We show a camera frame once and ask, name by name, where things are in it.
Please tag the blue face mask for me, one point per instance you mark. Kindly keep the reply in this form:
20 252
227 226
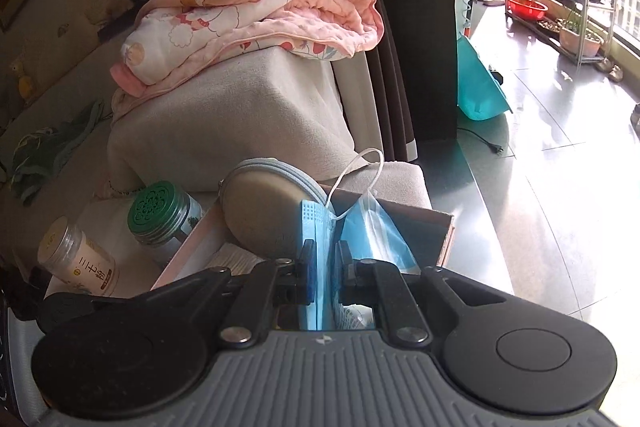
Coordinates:
315 227

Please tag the dark curtain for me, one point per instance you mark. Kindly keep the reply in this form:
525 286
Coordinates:
400 32

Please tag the red plastic basin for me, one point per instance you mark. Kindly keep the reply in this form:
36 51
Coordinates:
527 8

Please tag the beige sofa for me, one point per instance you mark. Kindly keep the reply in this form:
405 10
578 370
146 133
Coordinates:
225 132

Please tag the small yellow toy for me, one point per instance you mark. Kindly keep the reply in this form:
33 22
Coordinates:
24 82

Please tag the dark blue cloth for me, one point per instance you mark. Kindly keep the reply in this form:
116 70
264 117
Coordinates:
125 7

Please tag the plant pot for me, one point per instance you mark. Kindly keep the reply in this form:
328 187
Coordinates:
580 41

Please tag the pink printed blanket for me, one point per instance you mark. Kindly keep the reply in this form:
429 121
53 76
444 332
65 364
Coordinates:
225 17

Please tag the glass jar with green lid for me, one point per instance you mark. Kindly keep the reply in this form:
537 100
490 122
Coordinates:
160 217

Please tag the beige round zip pouch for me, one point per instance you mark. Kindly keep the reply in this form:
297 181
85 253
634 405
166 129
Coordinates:
265 212

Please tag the floral jar with clear lid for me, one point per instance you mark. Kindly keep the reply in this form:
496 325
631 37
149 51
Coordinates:
80 262

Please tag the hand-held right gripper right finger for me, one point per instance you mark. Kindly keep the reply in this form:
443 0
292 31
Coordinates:
345 269

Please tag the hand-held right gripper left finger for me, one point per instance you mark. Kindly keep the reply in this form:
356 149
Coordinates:
306 269

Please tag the teal bag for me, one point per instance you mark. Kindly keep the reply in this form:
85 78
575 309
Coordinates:
480 82

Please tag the green cloth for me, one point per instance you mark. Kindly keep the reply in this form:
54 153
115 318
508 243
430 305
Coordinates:
55 147

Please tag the pink cardboard box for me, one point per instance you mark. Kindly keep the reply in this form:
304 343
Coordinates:
440 232

